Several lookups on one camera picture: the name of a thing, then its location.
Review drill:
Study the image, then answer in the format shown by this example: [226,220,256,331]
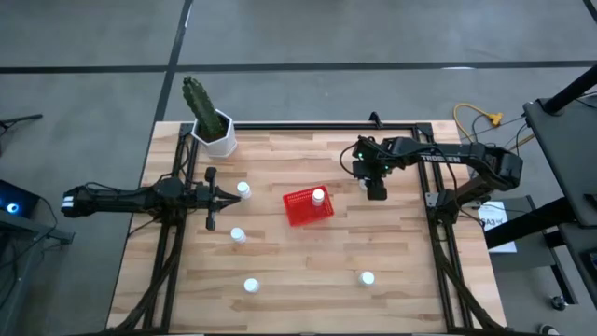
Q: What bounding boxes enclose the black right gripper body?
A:
[352,158,390,203]

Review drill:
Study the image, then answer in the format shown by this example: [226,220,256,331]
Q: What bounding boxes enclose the white paper sheet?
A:
[478,200,518,254]

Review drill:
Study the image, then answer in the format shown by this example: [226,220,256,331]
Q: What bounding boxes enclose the black equipment table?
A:
[484,63,597,336]

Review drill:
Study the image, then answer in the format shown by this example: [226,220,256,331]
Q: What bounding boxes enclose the red plastic basket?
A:
[282,185,335,228]

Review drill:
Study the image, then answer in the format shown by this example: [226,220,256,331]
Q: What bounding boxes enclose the green cactus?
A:
[181,76,229,141]

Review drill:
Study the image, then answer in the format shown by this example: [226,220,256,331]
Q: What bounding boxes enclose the black metal stand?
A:
[0,217,76,336]

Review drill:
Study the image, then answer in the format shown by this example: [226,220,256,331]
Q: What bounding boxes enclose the black device with blue light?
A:
[0,179,44,220]

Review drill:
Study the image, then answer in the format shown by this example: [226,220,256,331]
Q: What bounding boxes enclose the yellow extension cable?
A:
[452,103,505,144]

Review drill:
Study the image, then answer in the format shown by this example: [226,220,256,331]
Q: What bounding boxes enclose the black tripod leg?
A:
[0,114,44,133]

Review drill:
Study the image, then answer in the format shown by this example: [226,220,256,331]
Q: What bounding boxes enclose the black aluminium rig frame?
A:
[109,121,507,336]

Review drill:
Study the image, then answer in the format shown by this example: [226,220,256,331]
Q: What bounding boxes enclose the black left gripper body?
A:
[195,167,221,232]

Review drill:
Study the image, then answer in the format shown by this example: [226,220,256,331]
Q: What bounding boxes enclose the white hexagonal plant pot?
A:
[190,109,238,159]

